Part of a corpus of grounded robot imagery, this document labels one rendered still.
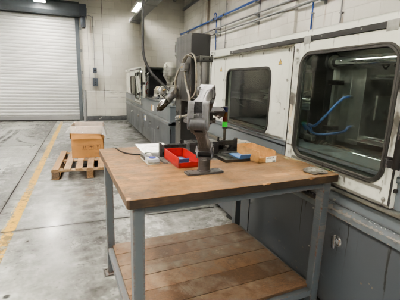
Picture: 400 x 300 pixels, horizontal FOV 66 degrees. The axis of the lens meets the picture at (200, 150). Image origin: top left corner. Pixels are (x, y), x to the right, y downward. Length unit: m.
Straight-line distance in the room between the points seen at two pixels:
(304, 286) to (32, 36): 10.28
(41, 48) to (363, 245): 10.35
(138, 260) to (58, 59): 9.92
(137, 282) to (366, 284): 1.14
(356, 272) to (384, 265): 0.19
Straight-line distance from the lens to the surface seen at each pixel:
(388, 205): 1.65
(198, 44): 2.00
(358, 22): 1.82
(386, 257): 1.76
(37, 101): 11.06
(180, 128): 2.16
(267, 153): 1.96
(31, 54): 11.07
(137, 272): 1.42
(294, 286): 2.02
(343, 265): 1.97
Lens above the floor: 1.35
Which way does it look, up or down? 12 degrees down
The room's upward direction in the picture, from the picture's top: 2 degrees clockwise
